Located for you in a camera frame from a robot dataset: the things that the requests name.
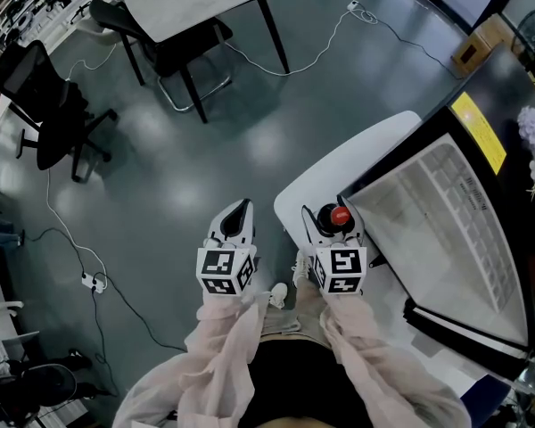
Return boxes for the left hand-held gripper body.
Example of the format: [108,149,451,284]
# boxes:
[195,232,257,298]

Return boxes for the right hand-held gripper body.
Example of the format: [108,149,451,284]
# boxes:
[312,232,368,298]

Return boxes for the dark drink bottle red cap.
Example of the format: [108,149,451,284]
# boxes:
[317,202,354,237]

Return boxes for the person's right forearm pink sleeve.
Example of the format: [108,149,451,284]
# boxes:
[319,292,473,428]

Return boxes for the person's left forearm pink sleeve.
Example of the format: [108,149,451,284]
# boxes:
[111,290,271,428]

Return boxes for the person's right white shoe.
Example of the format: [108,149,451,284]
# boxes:
[291,250,314,288]

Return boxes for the person's white shoe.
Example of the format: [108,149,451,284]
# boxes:
[291,250,314,288]
[268,282,290,309]

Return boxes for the person's beige trousers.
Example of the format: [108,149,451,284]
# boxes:
[260,277,336,348]

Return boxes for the person's left white shoe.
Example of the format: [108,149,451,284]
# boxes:
[268,282,290,309]

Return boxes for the white rounded table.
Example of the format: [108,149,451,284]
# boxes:
[274,110,491,403]

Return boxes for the person's black top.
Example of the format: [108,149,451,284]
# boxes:
[244,334,378,428]

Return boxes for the white power strip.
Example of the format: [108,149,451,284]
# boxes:
[80,271,110,294]

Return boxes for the black dining chair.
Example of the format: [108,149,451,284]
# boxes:
[88,0,234,113]

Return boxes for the black mesh office chair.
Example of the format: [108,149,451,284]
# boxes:
[0,39,119,184]

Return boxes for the cardboard box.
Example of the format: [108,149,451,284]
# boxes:
[449,14,520,80]

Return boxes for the black round floor fan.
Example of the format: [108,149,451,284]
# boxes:
[0,362,78,421]

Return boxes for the white shelf with equipment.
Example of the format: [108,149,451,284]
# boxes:
[0,0,100,64]

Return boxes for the black floor cable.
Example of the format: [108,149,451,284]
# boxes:
[90,272,189,399]

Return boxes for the white power strip cable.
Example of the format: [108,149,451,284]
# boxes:
[45,45,118,281]

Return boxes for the long white cable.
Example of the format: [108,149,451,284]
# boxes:
[224,6,379,78]

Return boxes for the thin black cable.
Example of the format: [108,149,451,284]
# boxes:
[365,13,465,80]

